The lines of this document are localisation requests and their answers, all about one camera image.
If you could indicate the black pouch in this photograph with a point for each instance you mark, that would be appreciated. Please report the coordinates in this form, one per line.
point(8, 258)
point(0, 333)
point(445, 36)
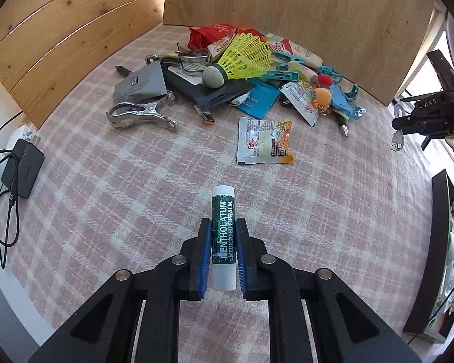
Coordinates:
point(212, 96)

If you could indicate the red white snack packet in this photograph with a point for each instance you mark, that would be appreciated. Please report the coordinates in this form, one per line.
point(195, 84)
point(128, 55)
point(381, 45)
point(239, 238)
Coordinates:
point(219, 47)

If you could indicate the white orange sauce packet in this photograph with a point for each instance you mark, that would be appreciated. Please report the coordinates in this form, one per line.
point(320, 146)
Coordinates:
point(265, 140)

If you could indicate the green label lip balm stick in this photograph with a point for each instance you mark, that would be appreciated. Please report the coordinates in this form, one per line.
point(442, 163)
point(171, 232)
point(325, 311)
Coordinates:
point(223, 211)

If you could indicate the white red seasoning packet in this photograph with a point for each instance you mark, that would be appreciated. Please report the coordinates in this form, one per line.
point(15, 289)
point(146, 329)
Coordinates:
point(300, 100)

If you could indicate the red toy figure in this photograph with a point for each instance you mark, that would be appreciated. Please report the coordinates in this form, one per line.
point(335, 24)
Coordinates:
point(324, 80)

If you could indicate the grey foil sachet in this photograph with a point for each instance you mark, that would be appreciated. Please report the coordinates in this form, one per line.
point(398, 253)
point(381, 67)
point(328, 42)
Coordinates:
point(143, 81)

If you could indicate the steel spring clamp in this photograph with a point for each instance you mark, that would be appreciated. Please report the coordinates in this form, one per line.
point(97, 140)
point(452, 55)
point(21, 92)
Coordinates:
point(143, 111)
point(191, 58)

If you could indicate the USB flash drive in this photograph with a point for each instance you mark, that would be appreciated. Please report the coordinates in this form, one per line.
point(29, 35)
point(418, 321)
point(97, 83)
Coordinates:
point(205, 115)

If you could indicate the blue phone stand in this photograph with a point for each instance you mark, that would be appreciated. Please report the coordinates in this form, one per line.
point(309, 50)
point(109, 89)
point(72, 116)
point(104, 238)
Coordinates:
point(340, 98)

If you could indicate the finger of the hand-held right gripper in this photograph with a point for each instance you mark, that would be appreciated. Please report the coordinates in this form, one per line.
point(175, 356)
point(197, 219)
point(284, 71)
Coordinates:
point(426, 141)
point(416, 125)

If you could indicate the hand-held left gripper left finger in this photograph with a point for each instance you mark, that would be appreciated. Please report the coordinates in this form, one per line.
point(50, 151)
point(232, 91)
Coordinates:
point(203, 257)

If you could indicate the yellow shuttlecock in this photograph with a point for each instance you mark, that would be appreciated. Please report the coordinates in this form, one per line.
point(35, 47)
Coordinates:
point(246, 56)

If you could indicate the teal plastic clothespin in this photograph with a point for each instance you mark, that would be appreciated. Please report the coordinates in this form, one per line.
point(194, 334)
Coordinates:
point(283, 75)
point(285, 57)
point(327, 71)

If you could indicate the black power adapter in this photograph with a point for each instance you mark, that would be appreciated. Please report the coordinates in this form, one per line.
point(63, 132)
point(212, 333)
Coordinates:
point(22, 168)

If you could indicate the white USB plug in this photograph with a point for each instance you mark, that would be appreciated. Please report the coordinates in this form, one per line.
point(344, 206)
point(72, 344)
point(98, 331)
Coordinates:
point(241, 100)

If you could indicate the blue sachet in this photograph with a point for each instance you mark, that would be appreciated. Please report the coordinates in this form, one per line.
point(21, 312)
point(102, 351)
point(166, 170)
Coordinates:
point(259, 100)

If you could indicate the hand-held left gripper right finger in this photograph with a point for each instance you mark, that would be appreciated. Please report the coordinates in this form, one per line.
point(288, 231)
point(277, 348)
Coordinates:
point(242, 257)

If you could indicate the wooden slat panel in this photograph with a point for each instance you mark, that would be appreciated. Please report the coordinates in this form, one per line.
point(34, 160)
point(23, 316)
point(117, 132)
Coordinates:
point(60, 37)

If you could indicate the white sunscreen tube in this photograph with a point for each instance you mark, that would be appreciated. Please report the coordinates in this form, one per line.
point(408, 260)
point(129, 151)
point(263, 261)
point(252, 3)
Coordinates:
point(306, 55)

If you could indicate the plywood board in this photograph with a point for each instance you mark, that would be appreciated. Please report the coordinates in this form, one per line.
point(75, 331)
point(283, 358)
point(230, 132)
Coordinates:
point(325, 26)

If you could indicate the black box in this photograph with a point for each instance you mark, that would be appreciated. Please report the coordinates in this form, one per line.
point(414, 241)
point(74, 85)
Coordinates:
point(433, 253)

